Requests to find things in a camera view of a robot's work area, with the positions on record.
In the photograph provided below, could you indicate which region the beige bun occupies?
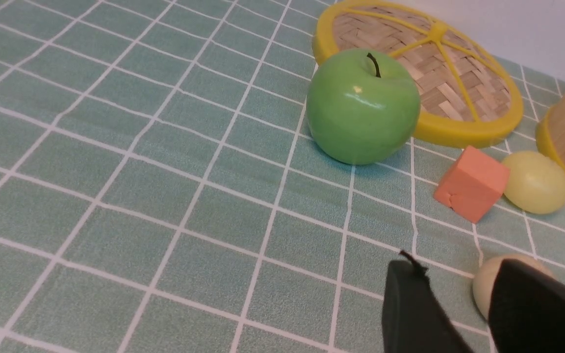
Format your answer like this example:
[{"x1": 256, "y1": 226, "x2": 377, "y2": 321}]
[{"x1": 472, "y1": 253, "x2": 556, "y2": 320}]

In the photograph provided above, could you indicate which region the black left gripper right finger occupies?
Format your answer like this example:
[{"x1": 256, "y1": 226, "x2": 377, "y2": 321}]
[{"x1": 488, "y1": 259, "x2": 565, "y2": 353}]

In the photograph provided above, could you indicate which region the pale yellow bun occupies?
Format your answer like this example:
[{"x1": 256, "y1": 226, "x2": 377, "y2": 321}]
[{"x1": 501, "y1": 150, "x2": 565, "y2": 215}]

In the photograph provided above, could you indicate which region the orange foam cube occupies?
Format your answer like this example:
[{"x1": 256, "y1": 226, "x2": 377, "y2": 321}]
[{"x1": 433, "y1": 146, "x2": 511, "y2": 224}]

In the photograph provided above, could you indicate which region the green apple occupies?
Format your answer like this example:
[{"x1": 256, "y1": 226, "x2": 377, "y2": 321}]
[{"x1": 306, "y1": 48, "x2": 421, "y2": 165}]

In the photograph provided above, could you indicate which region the yellow woven steamer lid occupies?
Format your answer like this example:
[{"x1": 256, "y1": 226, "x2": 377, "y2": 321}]
[{"x1": 312, "y1": 0, "x2": 524, "y2": 148}]

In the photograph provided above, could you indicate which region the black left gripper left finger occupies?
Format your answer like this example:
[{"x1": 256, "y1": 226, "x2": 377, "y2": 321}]
[{"x1": 382, "y1": 250, "x2": 473, "y2": 353}]

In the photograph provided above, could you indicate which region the green checkered tablecloth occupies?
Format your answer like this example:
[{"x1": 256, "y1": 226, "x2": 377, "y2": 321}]
[{"x1": 0, "y1": 0, "x2": 565, "y2": 353}]

